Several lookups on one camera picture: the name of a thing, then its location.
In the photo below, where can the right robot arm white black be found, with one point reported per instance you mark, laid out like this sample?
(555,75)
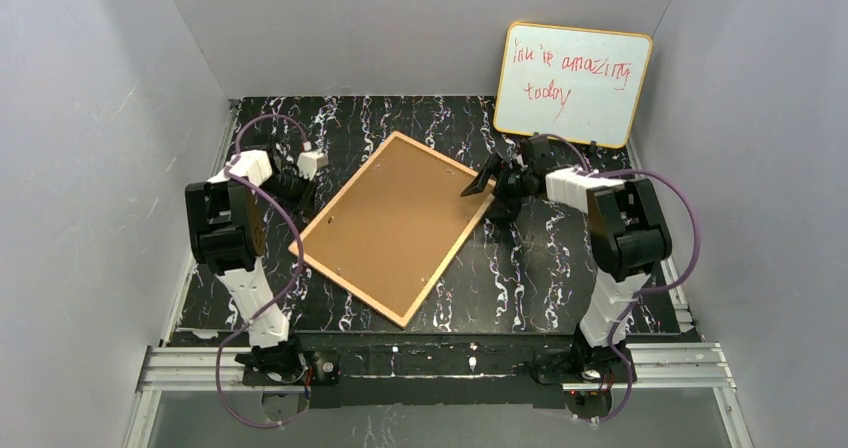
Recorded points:
(628,234)

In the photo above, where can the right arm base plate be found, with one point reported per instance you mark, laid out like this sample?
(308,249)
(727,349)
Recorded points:
(600,371)

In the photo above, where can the wooden picture frame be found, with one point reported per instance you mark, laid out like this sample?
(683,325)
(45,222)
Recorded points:
(344,286)

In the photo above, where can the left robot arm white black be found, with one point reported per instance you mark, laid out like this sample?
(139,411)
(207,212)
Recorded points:
(228,236)

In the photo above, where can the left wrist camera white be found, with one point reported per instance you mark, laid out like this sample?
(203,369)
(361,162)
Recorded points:
(309,163)

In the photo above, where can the brown cardboard backing board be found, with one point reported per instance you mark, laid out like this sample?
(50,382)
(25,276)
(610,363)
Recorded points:
(391,226)

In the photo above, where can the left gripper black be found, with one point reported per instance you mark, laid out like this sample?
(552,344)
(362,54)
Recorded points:
(295,188)

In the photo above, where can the aluminium rail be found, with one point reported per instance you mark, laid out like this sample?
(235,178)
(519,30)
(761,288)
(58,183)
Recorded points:
(656,365)

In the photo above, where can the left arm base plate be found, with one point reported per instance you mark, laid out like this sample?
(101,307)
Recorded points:
(285,369)

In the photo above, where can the whiteboard with orange rim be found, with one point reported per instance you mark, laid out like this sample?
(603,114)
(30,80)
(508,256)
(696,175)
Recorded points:
(583,85)

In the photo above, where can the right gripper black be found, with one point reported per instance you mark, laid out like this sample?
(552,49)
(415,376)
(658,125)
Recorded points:
(501,180)

